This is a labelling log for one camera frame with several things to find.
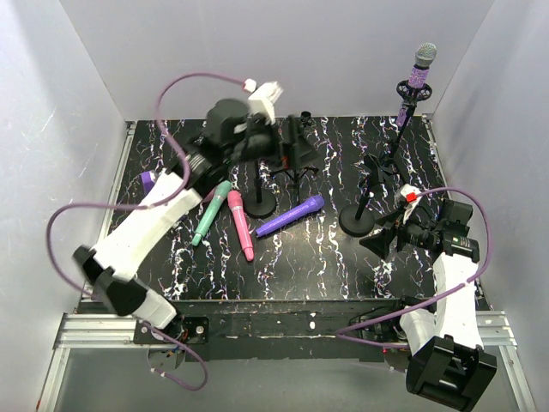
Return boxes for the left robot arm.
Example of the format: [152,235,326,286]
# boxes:
[73,99,311,337]

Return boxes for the purple plastic microphone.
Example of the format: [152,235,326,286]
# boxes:
[256,195,324,238]

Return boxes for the purple cable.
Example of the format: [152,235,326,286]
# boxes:
[336,186,491,357]
[45,71,258,297]

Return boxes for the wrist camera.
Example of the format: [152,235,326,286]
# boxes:
[395,184,422,224]
[248,82,283,124]

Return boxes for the teal plastic microphone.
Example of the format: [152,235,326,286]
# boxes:
[191,180,232,246]

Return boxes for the round base stand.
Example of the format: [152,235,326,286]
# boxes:
[243,161,277,219]
[339,154,394,238]

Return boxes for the purple glitter microphone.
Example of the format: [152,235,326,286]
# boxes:
[395,43,437,129]

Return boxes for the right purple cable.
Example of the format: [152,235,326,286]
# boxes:
[336,186,491,357]

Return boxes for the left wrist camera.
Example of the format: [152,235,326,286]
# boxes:
[248,82,283,124]

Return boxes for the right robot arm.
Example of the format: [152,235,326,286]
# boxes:
[360,200,497,411]

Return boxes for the tripod stand with clip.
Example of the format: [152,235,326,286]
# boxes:
[269,111,319,191]

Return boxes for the tripod stand with shock mount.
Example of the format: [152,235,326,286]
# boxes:
[364,76,432,182]

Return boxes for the pink plastic microphone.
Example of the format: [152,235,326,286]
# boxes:
[227,190,254,262]

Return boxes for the purple metronome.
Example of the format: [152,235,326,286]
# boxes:
[140,171,157,195]

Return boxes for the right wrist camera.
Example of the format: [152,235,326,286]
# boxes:
[395,184,422,224]

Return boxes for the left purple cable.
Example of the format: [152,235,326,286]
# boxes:
[45,71,258,297]

